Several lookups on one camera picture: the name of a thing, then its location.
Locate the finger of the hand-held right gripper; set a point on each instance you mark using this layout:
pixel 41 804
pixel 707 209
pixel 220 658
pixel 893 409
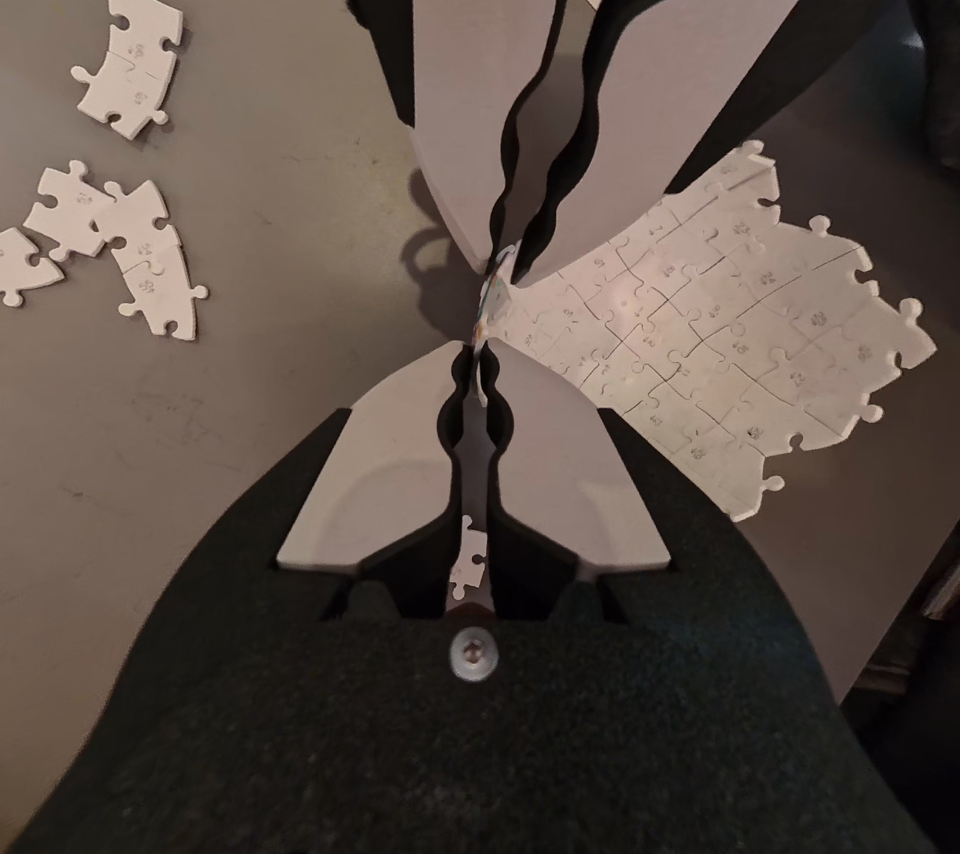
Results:
pixel 472 44
pixel 690 81

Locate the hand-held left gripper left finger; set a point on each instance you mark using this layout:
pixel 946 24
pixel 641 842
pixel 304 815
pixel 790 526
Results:
pixel 375 486

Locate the puzzle pieces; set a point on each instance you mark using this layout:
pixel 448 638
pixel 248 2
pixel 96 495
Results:
pixel 135 44

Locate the single white puzzle piece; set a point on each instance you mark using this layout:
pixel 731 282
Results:
pixel 495 299
pixel 469 554

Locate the partly built white puzzle ball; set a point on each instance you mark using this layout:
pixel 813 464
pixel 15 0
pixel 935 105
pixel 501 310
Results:
pixel 712 344

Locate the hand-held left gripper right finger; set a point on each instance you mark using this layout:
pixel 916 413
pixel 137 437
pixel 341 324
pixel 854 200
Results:
pixel 585 486

